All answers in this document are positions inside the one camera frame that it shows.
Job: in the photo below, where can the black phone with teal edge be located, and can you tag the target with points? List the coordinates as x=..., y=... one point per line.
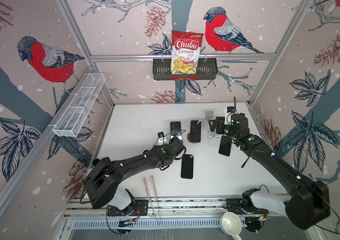
x=225, y=146

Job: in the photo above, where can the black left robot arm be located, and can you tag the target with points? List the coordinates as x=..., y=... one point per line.
x=102, y=182

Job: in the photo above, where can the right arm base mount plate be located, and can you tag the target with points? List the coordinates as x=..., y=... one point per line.
x=236, y=207

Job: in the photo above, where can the black wire wall basket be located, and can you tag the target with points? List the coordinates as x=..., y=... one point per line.
x=206, y=70

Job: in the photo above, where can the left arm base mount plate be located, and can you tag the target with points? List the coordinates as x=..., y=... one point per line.
x=124, y=204

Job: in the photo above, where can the white phone stand rear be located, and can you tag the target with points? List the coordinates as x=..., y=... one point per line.
x=209, y=115

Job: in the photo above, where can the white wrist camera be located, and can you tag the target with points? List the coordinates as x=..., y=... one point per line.
x=161, y=139
x=229, y=111

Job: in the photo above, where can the pink chopstick right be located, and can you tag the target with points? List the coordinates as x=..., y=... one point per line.
x=158, y=217

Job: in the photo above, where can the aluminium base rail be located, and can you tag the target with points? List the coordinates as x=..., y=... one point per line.
x=178, y=213

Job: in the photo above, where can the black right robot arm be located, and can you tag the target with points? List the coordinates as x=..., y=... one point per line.
x=305, y=203

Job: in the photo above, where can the red Chuba cassava chips bag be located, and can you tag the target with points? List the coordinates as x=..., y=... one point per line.
x=186, y=49

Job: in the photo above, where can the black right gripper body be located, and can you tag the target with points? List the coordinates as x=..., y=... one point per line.
x=223, y=130

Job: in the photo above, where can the white mesh wall shelf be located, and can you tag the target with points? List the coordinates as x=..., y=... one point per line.
x=75, y=115

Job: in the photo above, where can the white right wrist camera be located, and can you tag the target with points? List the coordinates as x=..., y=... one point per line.
x=229, y=111

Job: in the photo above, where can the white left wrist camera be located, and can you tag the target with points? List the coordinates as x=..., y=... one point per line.
x=161, y=139

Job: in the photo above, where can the white ladle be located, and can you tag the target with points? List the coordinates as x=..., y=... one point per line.
x=231, y=225

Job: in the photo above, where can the aluminium horizontal wall bar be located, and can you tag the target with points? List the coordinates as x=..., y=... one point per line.
x=218, y=57

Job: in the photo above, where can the aluminium frame right corner post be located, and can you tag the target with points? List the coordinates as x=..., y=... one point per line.
x=291, y=29

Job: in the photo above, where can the aluminium frame corner post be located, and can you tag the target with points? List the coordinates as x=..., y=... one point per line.
x=77, y=33
x=291, y=29

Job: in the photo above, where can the green-edged phone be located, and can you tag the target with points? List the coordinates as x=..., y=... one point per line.
x=176, y=130

